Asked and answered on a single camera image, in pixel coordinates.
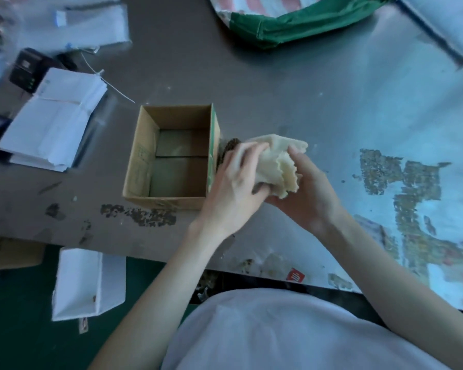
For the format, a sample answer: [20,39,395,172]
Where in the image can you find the person's right hand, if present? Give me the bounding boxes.
[265,145,345,238]

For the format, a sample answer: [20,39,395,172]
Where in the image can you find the person's left hand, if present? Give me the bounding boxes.
[190,142,272,239]

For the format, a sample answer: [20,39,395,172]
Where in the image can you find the person's right forearm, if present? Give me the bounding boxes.
[319,212,463,370]

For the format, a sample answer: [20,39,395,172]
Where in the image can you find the person's left forearm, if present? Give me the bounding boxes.
[88,221,233,370]

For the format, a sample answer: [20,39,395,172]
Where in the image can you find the dark brown wrapped item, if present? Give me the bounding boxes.
[218,138,243,166]

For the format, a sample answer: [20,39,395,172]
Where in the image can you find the open cardboard box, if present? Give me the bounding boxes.
[122,104,221,211]

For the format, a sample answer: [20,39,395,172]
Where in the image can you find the green striped woven bag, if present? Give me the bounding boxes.
[206,0,395,49]

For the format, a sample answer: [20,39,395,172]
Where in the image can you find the person's white shirt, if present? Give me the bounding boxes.
[161,288,453,370]

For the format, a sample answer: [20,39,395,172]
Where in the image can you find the white open box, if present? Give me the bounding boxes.
[52,247,127,322]

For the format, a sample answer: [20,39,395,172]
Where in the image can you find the stack of white papers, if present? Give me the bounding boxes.
[0,67,109,172]

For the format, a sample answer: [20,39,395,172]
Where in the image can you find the clear plastic bags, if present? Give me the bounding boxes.
[21,0,132,51]

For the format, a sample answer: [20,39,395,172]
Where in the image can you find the flat brown cardboard piece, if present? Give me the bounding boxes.
[0,233,46,272]

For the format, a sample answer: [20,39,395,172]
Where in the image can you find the black label printer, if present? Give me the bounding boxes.
[8,48,64,94]

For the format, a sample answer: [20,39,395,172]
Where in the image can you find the white cable tie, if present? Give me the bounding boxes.
[80,52,136,104]

